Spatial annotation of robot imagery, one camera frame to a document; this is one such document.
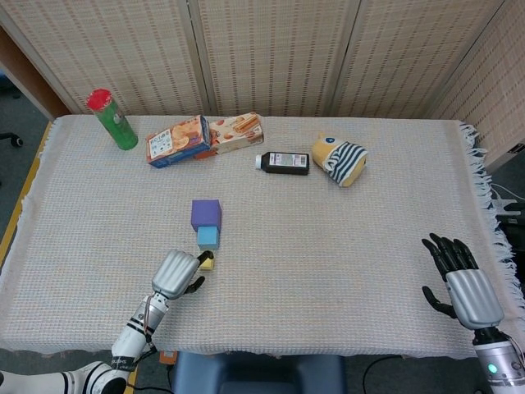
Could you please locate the white woven tablecloth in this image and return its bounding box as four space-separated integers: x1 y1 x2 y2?
0 114 522 360

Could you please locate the woven folding screen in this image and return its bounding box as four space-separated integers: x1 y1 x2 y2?
0 0 525 165

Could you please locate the green chip can red lid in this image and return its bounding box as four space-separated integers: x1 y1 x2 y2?
86 88 139 151

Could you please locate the white orange wafer box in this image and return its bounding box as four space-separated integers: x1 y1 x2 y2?
195 112 265 160

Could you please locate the white cable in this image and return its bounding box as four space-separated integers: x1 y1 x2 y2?
490 183 525 203

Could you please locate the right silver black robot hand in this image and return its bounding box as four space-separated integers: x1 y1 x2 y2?
421 232 505 331

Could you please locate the yellow plush toy striped cloth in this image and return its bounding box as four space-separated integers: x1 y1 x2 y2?
310 131 369 189

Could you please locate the black device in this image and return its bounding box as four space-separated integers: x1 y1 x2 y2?
502 203 525 255

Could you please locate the white clamp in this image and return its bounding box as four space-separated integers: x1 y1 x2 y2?
491 199 518 215

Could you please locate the blue cracker box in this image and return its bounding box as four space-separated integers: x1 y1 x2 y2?
145 114 212 170

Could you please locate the brown wooden cabinet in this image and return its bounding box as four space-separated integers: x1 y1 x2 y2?
0 26 73 120

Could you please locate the black floor cable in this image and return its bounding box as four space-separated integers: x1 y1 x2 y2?
363 355 407 394
133 363 181 391

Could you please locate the light blue block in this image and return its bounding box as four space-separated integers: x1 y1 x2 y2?
196 226 221 251

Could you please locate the large purple foam cube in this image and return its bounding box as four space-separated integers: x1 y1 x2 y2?
190 199 223 234

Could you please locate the dark blue chair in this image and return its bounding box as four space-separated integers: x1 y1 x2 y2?
170 352 345 394

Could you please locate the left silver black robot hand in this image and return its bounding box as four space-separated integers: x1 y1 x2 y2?
151 249 214 300

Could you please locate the black bottle white cap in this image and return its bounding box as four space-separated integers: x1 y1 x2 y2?
254 151 311 176

